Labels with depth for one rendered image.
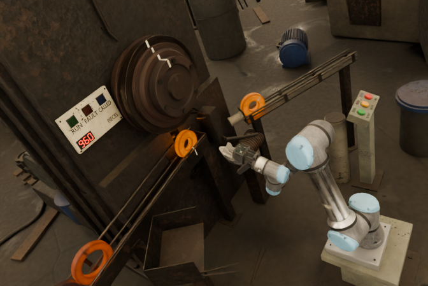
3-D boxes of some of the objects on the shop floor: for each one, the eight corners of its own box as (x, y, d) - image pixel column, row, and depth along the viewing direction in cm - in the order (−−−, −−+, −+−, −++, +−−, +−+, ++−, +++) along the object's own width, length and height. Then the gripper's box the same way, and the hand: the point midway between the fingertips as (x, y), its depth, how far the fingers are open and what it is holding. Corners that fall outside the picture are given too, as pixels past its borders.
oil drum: (199, 60, 457) (176, -3, 408) (220, 41, 492) (202, -19, 442) (233, 60, 422) (213, -8, 372) (254, 39, 456) (238, -26, 407)
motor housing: (248, 203, 227) (228, 146, 197) (262, 181, 240) (245, 125, 210) (265, 208, 219) (246, 150, 190) (278, 185, 232) (263, 127, 202)
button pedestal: (349, 188, 212) (342, 113, 177) (360, 164, 225) (355, 89, 191) (376, 195, 202) (374, 116, 168) (385, 168, 216) (385, 91, 182)
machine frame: (97, 250, 235) (-107, 15, 137) (185, 151, 297) (87, -58, 200) (167, 293, 191) (-58, -3, 94) (253, 167, 254) (171, -89, 156)
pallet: (57, 206, 289) (27, 172, 265) (20, 183, 339) (-8, 151, 315) (148, 125, 356) (130, 91, 332) (106, 114, 406) (88, 85, 382)
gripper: (262, 150, 153) (223, 133, 162) (253, 162, 148) (214, 144, 156) (260, 161, 159) (223, 144, 168) (252, 174, 154) (214, 156, 162)
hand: (221, 149), depth 163 cm, fingers closed
